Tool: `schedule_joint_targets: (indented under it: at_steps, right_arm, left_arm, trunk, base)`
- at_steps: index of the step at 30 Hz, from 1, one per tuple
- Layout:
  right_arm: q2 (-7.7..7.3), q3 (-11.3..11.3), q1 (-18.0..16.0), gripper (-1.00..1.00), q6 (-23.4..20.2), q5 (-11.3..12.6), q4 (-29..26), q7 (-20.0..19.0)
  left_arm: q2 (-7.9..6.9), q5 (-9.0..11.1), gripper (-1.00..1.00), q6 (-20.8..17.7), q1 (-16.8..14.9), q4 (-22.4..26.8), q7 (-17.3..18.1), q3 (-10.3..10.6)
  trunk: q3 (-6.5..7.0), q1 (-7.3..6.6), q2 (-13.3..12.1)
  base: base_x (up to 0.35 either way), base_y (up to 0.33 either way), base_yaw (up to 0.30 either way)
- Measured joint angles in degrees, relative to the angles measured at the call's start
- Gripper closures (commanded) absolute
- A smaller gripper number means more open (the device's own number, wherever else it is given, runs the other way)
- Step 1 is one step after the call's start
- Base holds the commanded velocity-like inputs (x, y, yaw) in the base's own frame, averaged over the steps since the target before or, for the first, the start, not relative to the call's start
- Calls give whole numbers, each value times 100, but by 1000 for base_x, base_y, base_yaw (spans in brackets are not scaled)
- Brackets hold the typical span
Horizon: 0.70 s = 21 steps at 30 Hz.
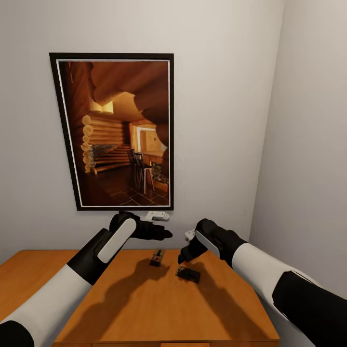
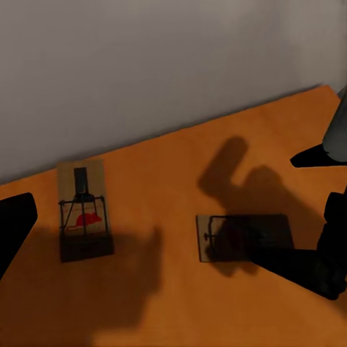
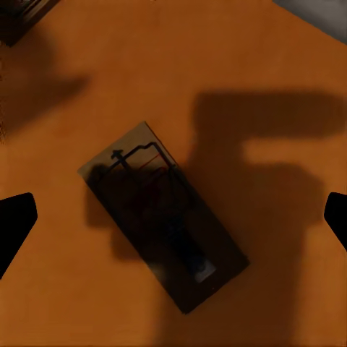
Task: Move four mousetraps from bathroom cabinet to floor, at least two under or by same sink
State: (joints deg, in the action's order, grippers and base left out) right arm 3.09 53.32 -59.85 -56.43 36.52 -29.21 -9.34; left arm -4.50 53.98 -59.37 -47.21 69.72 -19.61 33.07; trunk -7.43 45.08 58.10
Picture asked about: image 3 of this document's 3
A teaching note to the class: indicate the mousetrap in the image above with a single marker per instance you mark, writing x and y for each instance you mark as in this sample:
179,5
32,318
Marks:
162,215
17,17

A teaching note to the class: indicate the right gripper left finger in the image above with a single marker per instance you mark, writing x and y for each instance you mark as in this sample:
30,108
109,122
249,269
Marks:
18,214

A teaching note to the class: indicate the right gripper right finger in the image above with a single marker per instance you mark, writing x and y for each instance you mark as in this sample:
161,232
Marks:
336,215

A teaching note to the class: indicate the cabinet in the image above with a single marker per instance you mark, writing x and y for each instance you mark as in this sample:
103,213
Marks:
249,100

